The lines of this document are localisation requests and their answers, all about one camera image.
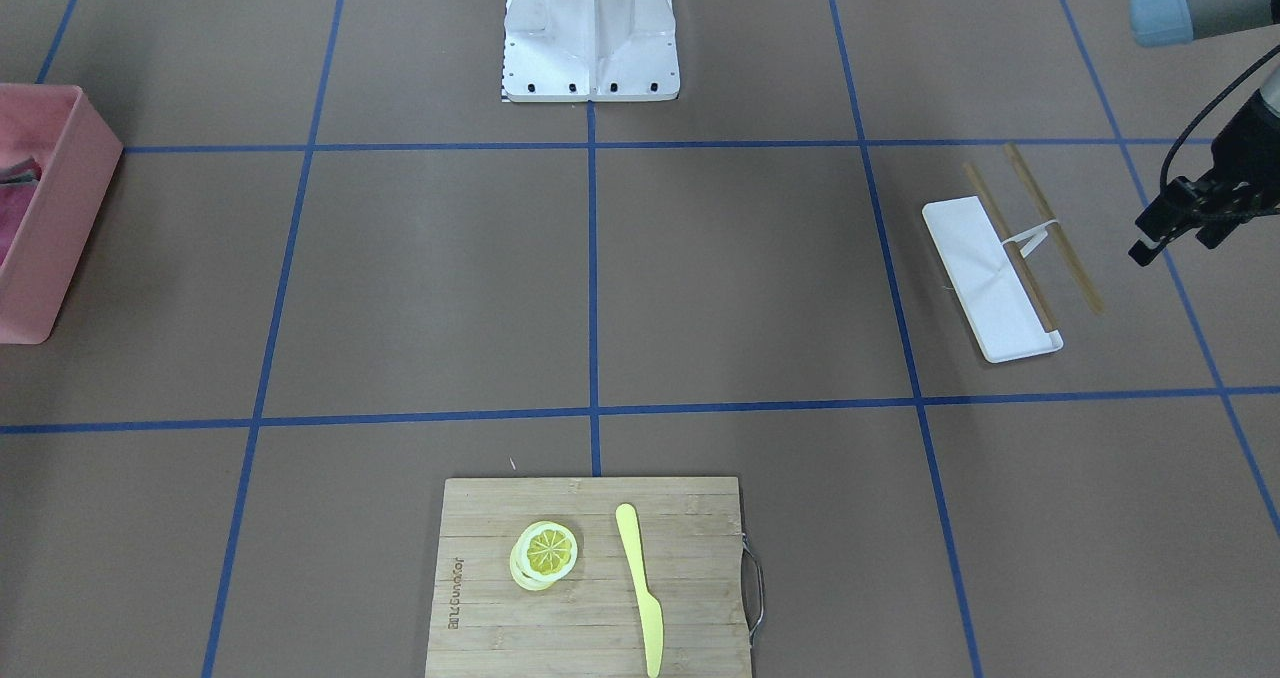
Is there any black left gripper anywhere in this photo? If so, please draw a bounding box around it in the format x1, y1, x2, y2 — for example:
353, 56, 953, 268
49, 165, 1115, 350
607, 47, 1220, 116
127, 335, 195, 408
1128, 93, 1279, 267

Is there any magenta microfiber cloth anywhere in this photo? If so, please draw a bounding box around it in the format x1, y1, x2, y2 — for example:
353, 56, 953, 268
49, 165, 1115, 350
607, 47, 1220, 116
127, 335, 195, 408
1, 157, 42, 264

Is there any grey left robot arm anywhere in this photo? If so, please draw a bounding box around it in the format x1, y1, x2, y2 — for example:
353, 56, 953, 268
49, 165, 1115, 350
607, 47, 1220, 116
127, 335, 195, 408
1128, 0, 1279, 265

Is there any white rectangular tray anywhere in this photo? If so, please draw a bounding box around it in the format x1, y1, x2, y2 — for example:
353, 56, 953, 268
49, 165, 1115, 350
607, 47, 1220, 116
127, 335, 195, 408
922, 194, 1064, 365

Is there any wooden rack rod outer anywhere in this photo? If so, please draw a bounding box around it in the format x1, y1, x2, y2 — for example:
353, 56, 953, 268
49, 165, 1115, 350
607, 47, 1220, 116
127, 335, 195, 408
1004, 141, 1106, 315

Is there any bamboo cutting board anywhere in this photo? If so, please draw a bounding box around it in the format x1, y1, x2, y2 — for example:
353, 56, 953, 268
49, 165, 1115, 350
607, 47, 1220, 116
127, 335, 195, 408
424, 477, 753, 677

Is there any yellow plastic knife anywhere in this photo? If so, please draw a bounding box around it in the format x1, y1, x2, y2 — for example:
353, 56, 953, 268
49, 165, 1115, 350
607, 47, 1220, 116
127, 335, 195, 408
614, 501, 666, 677

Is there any yellow lemon slice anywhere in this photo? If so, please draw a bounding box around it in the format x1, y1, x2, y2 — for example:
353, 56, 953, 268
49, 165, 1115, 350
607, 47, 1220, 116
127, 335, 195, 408
508, 519, 579, 592

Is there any pink plastic bin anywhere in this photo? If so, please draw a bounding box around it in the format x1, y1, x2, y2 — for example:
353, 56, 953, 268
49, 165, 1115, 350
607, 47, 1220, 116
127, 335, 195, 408
1, 84, 123, 345

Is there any white rack bracket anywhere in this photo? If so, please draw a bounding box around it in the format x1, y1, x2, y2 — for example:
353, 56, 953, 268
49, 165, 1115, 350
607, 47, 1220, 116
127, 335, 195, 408
1002, 219, 1059, 258

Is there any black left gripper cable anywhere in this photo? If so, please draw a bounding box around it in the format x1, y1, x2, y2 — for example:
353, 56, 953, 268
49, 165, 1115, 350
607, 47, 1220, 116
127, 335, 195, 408
1160, 43, 1280, 194

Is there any metal cutting board handle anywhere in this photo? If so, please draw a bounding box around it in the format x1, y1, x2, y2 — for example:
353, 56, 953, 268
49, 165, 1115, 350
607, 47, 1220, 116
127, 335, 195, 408
741, 535, 768, 650

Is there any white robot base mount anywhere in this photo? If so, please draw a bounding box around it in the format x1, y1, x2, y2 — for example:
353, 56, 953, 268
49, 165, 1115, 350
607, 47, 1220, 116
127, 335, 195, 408
500, 0, 682, 104

